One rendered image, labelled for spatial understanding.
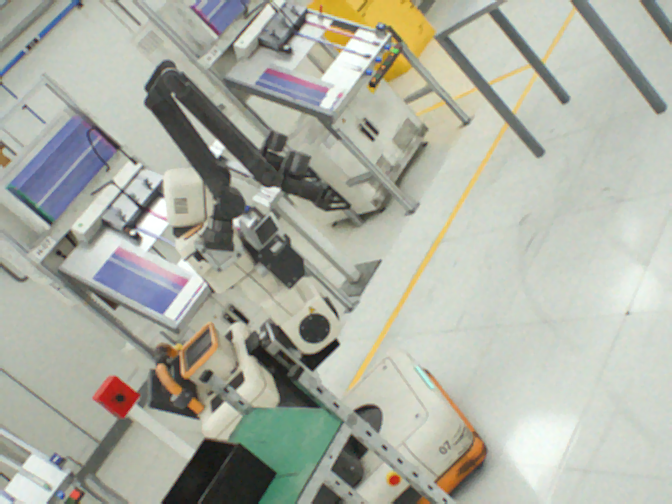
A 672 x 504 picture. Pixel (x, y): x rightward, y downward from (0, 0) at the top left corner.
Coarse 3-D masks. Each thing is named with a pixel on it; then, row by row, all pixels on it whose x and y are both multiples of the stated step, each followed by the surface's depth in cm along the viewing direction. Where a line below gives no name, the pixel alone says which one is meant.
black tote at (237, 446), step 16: (208, 448) 186; (224, 448) 182; (240, 448) 172; (192, 464) 183; (208, 464) 185; (224, 464) 169; (240, 464) 171; (256, 464) 173; (176, 480) 181; (192, 480) 183; (208, 480) 185; (224, 480) 169; (240, 480) 171; (256, 480) 173; (176, 496) 180; (192, 496) 182; (208, 496) 167; (224, 496) 168; (240, 496) 170; (256, 496) 172
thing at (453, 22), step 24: (480, 0) 369; (504, 0) 350; (576, 0) 335; (648, 0) 366; (456, 24) 371; (504, 24) 410; (600, 24) 339; (456, 48) 385; (528, 48) 417; (648, 96) 353; (504, 120) 401; (528, 144) 405
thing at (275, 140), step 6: (270, 132) 282; (276, 132) 282; (270, 138) 282; (276, 138) 282; (282, 138) 282; (264, 144) 282; (270, 144) 283; (276, 144) 282; (282, 144) 283; (276, 150) 283; (282, 150) 284
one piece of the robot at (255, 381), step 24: (240, 336) 290; (264, 336) 278; (240, 360) 273; (264, 360) 276; (168, 384) 261; (240, 384) 260; (264, 384) 257; (288, 384) 279; (192, 408) 264; (216, 408) 260; (312, 408) 281; (216, 432) 256; (360, 480) 275
